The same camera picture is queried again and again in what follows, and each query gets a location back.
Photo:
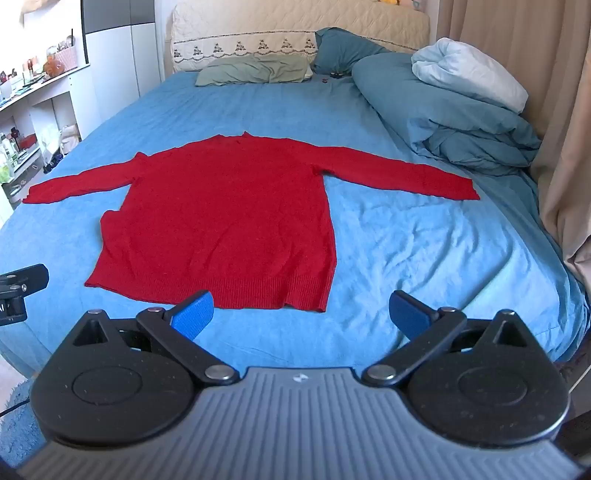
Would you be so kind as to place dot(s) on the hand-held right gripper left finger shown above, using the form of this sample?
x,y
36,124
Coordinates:
x,y
196,314

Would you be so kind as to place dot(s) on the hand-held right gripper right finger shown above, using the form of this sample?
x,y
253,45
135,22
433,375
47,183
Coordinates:
x,y
408,316

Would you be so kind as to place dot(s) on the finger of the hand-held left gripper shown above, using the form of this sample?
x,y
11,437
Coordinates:
x,y
32,279

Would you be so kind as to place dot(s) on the red knit sweater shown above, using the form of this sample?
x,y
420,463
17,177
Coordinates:
x,y
221,221

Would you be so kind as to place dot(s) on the blue fluffy rug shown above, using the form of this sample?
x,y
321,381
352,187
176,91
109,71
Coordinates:
x,y
18,429

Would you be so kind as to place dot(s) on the red box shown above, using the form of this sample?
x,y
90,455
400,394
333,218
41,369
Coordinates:
x,y
27,142

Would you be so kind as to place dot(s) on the white bag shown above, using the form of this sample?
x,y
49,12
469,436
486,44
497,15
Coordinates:
x,y
70,138

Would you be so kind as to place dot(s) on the white shelf unit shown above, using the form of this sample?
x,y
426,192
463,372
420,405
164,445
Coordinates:
x,y
46,101

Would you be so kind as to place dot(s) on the teal duvet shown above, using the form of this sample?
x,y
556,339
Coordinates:
x,y
438,115

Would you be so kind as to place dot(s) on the pink basket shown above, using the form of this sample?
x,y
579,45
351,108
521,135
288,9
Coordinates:
x,y
68,57

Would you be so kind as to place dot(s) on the white and grey wardrobe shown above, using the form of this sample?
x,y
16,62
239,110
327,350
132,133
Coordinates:
x,y
120,50

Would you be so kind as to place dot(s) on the white light-blue blanket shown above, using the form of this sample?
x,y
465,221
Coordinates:
x,y
471,74

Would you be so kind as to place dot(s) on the green pillow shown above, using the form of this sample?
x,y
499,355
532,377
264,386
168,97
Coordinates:
x,y
249,69

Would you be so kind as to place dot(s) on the beige curtain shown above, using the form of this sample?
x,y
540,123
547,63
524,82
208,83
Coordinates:
x,y
558,115

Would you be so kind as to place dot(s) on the cream embroidered cover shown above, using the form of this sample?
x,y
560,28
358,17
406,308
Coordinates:
x,y
240,46

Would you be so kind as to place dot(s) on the brown paper bag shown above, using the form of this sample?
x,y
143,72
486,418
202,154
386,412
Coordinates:
x,y
39,7

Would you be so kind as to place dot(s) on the teal pillow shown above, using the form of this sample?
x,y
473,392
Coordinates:
x,y
344,50

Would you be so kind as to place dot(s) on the beige padded headboard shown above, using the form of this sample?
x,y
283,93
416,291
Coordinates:
x,y
323,21

